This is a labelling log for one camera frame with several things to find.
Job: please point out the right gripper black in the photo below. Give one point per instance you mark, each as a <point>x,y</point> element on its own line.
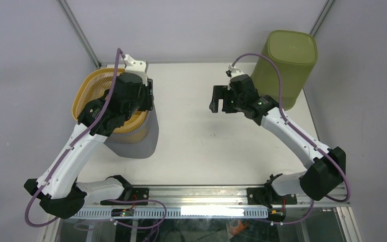
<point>221,92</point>

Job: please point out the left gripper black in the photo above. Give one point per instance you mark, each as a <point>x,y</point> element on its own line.
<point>148,91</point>

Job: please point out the grey slatted plastic basket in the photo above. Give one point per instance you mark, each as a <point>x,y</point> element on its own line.
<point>138,144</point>

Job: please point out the yellow slatted plastic basket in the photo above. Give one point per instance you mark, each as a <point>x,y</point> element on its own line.
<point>93,87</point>

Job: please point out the green slatted plastic basket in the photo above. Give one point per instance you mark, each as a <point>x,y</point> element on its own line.
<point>295,55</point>

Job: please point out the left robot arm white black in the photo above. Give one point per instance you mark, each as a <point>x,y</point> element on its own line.
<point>59,192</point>

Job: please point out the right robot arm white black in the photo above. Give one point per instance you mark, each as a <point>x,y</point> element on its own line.
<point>325,166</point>

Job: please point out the orange object under table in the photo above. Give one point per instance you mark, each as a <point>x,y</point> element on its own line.
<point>237,226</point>

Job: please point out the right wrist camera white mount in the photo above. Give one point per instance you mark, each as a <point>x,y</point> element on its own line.
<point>233,72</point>

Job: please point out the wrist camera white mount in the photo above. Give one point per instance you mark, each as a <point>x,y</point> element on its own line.
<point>233,72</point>
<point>137,67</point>

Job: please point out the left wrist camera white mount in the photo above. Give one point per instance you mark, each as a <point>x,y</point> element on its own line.
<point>137,67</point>

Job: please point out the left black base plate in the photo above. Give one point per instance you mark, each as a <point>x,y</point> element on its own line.
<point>139,196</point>

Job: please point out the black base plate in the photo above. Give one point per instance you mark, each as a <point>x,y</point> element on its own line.
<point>139,196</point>
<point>257,197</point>

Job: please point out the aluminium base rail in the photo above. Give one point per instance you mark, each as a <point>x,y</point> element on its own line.
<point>229,196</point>

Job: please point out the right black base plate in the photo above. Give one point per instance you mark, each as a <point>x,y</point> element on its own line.
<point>257,197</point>

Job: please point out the white slotted cable duct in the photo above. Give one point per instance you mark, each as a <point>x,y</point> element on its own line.
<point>183,212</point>

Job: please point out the left aluminium frame post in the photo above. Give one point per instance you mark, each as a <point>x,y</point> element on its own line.
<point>77,29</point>

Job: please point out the aluminium frame post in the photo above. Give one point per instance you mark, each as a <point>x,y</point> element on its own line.
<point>77,29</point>
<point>321,17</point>

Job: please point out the right aluminium frame post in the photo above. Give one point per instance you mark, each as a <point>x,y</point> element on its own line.
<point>321,17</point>

